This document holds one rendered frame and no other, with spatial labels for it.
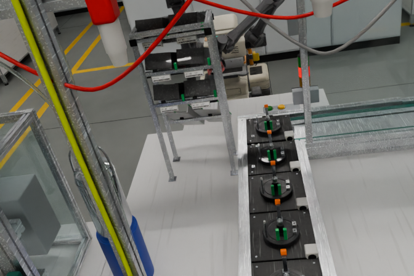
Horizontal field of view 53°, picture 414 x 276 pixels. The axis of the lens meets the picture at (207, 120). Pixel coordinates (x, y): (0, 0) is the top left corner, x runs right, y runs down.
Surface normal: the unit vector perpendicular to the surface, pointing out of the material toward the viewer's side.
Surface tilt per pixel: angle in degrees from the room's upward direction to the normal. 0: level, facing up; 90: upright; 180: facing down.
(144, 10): 90
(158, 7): 90
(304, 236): 0
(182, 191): 0
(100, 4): 90
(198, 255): 0
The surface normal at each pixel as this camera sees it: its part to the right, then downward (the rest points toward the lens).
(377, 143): -0.06, 0.52
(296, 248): -0.18, -0.84
